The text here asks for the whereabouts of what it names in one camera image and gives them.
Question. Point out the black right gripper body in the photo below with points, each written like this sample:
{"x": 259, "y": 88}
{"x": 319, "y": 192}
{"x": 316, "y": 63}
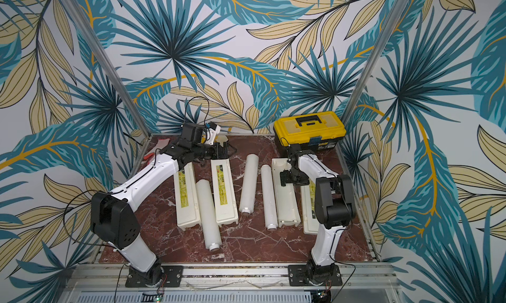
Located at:
{"x": 294, "y": 176}

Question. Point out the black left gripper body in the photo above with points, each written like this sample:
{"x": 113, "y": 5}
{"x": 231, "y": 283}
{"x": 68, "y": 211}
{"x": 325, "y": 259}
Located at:
{"x": 211, "y": 151}

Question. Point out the white dispenser base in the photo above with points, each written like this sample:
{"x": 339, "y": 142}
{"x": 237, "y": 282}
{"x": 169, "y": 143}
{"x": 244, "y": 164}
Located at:
{"x": 285, "y": 198}

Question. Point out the plastic wrap roll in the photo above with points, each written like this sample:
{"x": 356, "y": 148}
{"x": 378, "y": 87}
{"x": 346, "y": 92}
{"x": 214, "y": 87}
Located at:
{"x": 210, "y": 228}
{"x": 270, "y": 213}
{"x": 248, "y": 192}

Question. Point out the white dispenser lid yellow label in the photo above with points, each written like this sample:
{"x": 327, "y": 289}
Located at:
{"x": 310, "y": 222}

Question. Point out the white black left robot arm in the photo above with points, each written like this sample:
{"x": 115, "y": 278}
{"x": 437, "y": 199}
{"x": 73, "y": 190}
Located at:
{"x": 113, "y": 217}

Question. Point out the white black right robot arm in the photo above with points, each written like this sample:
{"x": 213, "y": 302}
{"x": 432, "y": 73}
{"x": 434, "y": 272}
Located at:
{"x": 334, "y": 204}

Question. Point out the middle white wrap dispenser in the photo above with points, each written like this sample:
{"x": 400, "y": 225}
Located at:
{"x": 223, "y": 193}

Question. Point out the white wrap dispenser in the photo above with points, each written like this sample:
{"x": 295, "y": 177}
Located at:
{"x": 223, "y": 193}
{"x": 186, "y": 199}

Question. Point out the left white wrap dispenser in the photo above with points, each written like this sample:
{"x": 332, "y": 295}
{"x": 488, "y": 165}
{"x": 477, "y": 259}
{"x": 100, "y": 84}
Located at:
{"x": 186, "y": 199}

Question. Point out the yellow black work glove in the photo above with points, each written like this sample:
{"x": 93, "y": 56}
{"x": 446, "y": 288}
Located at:
{"x": 223, "y": 139}

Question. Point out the yellow black toolbox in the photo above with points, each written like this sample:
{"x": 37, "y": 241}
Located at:
{"x": 316, "y": 132}

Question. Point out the red white work glove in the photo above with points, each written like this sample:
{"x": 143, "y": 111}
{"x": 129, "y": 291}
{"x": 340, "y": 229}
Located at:
{"x": 159, "y": 146}

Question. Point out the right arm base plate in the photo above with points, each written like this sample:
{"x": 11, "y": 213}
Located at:
{"x": 310, "y": 275}

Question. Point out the aluminium front rail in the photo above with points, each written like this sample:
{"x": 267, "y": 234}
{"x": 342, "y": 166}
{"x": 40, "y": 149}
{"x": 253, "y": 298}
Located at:
{"x": 236, "y": 276}

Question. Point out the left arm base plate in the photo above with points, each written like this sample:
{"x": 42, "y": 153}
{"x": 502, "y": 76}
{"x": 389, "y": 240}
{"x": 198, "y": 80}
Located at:
{"x": 158, "y": 276}

